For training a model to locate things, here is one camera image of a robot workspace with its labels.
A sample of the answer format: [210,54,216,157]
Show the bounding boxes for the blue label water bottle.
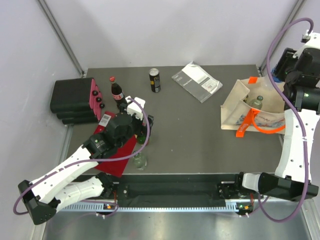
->
[271,65,287,83]

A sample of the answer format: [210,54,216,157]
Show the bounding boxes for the red folder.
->
[93,111,138,178]

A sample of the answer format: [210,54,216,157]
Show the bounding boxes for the white booklet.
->
[171,61,223,103]

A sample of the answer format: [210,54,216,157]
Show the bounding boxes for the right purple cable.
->
[257,17,315,223]

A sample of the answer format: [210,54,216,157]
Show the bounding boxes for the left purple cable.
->
[12,97,151,216]

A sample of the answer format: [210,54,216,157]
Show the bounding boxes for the clear glass bottle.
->
[133,151,147,170]
[248,95,264,110]

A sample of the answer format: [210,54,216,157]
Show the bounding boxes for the cola glass bottle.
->
[109,76,127,109]

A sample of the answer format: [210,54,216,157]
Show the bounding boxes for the black mounting base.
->
[84,172,263,208]

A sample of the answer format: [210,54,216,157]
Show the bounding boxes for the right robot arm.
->
[233,46,320,202]

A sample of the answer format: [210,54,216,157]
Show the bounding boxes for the black pink case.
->
[49,77,105,125]

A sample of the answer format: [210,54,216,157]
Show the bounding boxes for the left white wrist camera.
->
[125,96,146,120]

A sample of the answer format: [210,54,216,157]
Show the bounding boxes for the left aluminium frame post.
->
[36,0,86,77]

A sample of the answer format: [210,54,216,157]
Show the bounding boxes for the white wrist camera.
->
[125,96,146,120]
[301,30,320,50]

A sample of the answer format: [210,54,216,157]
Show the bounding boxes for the black yellow drink can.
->
[149,68,161,93]

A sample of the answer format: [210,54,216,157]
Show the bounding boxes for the purple cable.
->
[257,17,315,223]
[12,97,151,216]

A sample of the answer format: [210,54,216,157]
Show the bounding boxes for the canvas bag orange handles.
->
[220,76,286,138]

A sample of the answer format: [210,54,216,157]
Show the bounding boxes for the right aluminium frame post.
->
[257,0,307,76]

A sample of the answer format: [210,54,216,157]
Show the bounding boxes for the green glass bottle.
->
[136,133,150,146]

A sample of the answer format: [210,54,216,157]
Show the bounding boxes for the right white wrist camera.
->
[301,30,320,50]

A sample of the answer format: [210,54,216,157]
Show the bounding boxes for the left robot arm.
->
[13,97,154,225]

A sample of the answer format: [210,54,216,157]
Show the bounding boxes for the aluminium frame post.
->
[36,0,86,77]
[257,0,307,76]

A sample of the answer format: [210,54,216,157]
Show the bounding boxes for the slotted cable duct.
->
[58,201,253,213]

